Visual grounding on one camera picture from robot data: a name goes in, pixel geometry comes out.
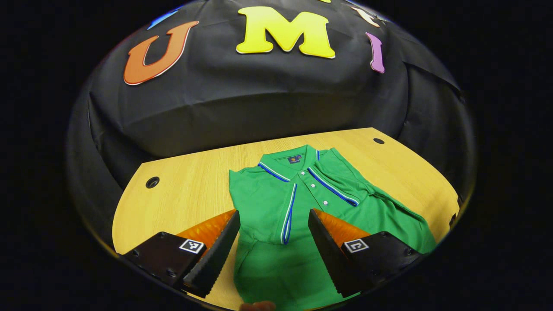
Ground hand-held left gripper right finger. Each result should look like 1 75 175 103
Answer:
308 209 423 298

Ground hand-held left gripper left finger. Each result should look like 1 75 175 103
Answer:
122 210 241 298

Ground green T-shirt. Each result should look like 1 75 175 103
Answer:
228 144 437 311

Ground black backdrop cloth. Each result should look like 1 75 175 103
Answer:
67 0 476 242

